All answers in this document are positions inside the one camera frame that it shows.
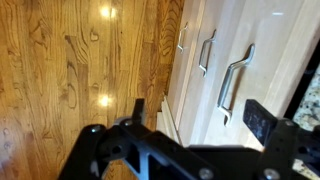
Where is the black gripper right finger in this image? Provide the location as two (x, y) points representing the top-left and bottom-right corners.
(242, 98), (320, 180)

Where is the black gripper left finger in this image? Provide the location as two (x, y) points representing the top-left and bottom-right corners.
(58, 97), (216, 180)

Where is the large brushed steel drawer handle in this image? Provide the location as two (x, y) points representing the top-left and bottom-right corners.
(216, 43), (256, 128)

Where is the medium light wood drawer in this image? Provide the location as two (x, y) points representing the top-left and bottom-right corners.
(178, 0), (249, 146)

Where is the narrow light wood drawer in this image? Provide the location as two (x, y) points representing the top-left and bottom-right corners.
(167, 0), (206, 129)

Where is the light wood cabinet body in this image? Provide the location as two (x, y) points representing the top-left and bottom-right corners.
(155, 0), (320, 148)

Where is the medium brushed steel drawer handle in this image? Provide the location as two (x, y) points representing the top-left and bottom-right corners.
(198, 28), (218, 78)

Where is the small brushed steel drawer handle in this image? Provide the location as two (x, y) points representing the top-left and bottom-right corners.
(176, 21), (190, 54)

